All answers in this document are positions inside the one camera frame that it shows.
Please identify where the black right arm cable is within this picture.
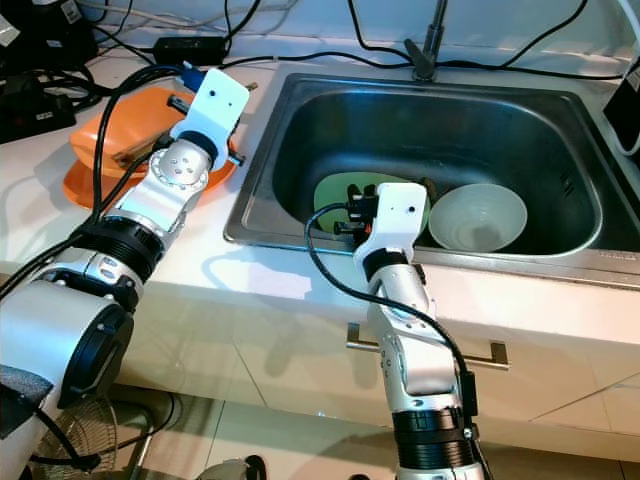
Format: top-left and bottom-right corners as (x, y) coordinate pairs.
(303, 203), (476, 421)

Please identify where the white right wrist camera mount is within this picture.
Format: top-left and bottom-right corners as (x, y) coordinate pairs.
(353, 182), (429, 263)

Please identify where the white bowl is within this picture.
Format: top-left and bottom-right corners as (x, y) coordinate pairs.
(428, 183), (529, 253)

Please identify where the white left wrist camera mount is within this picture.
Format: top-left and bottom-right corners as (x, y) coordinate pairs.
(170, 68), (251, 161)

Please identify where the stainless steel sink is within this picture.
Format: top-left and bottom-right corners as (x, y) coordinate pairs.
(225, 72), (640, 276)

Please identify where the black power strip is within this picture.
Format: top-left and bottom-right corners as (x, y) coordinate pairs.
(0, 72), (76, 141)

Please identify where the black power adapter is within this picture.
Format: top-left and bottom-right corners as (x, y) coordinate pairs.
(153, 36), (229, 67)

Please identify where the tall black appliance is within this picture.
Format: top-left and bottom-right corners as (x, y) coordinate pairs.
(603, 65), (640, 156)

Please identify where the green plate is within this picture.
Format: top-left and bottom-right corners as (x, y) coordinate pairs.
(313, 172), (431, 236)

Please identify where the black labelled box device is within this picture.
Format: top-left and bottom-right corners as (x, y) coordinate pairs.
(0, 0), (99, 73)

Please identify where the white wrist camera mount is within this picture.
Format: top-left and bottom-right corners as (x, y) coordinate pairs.
(353, 182), (429, 263)
(170, 68), (251, 161)

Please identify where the chrome faucet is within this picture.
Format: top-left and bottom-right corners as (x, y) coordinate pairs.
(405, 0), (451, 83)

